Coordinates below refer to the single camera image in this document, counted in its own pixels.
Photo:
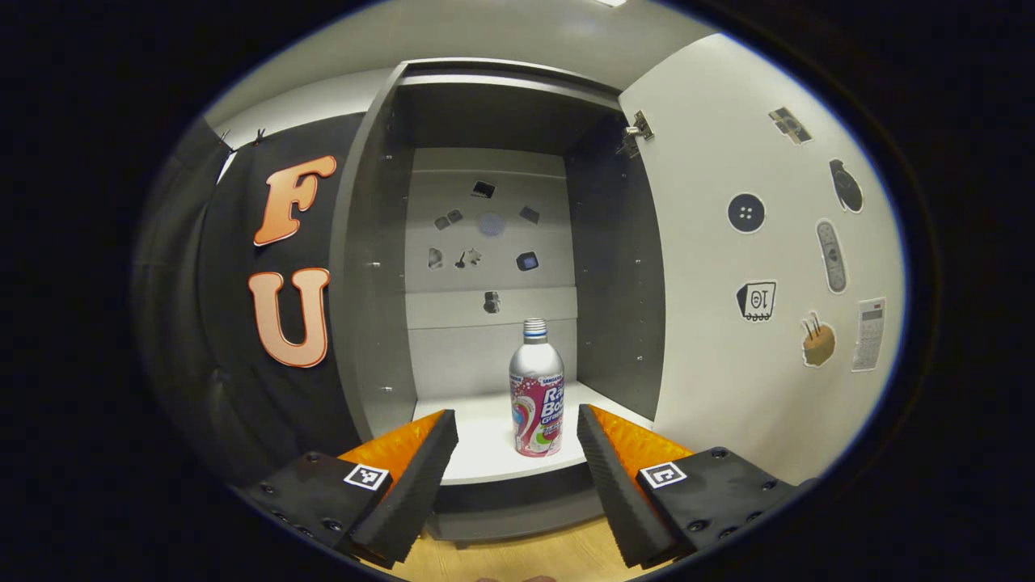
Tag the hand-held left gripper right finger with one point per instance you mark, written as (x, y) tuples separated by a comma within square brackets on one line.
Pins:
[(618, 501)]

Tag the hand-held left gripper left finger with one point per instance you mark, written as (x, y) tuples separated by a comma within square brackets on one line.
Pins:
[(408, 501)]

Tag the silver pink label bottle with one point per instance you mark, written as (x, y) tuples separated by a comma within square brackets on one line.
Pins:
[(536, 388)]

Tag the light grey cabinet door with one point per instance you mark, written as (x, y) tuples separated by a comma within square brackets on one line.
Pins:
[(728, 388)]

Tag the dark grey cabinet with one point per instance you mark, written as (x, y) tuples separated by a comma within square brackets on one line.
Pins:
[(614, 283)]

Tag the metal door hinge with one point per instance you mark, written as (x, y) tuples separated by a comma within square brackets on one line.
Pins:
[(641, 125)]

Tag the black backdrop cloth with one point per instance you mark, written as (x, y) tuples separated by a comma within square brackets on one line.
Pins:
[(234, 388)]

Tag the row of cloth clips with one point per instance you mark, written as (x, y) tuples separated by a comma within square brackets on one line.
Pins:
[(259, 136)]

